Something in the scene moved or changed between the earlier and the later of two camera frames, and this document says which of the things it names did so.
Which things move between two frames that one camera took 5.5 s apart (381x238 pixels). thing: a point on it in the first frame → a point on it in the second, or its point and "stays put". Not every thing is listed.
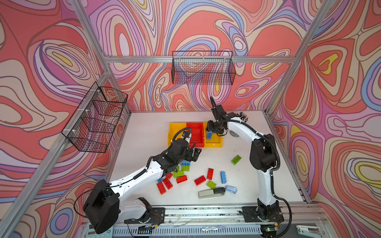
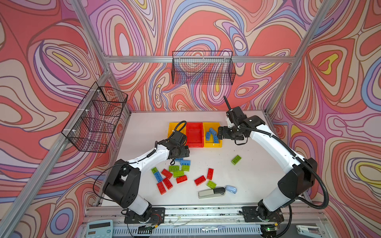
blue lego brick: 185,162 stays put
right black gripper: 209,127 → 224,129
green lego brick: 236,159 stays put
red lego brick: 200,180 stays put
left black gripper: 190,152 → 184,153
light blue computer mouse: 231,189 stays put
